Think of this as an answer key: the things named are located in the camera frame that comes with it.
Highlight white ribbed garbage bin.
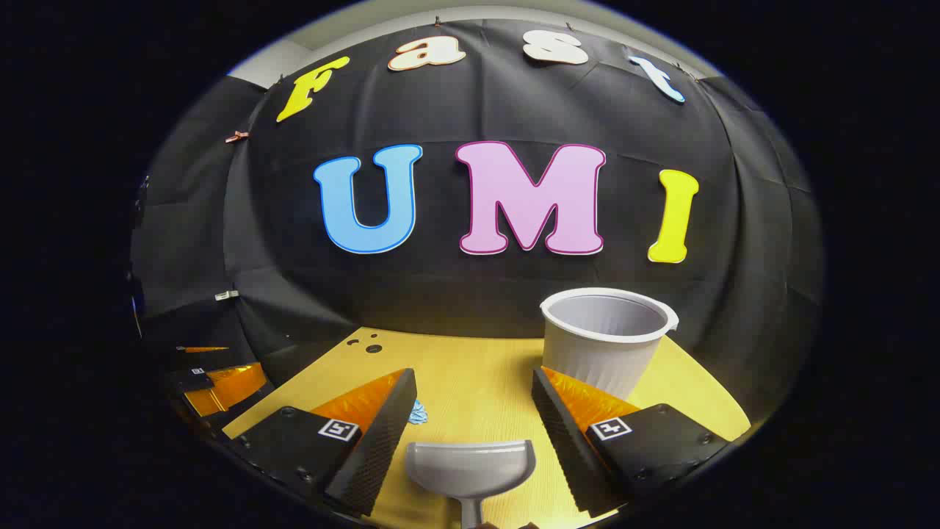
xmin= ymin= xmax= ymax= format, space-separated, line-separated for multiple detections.
xmin=540 ymin=287 xmax=680 ymax=401

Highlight grey plastic dustpan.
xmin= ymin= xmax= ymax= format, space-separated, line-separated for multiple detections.
xmin=405 ymin=439 xmax=537 ymax=529

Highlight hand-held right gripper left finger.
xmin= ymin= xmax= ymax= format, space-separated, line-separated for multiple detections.
xmin=229 ymin=367 xmax=418 ymax=517

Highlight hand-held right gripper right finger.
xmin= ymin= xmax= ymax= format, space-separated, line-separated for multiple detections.
xmin=530 ymin=366 xmax=731 ymax=519

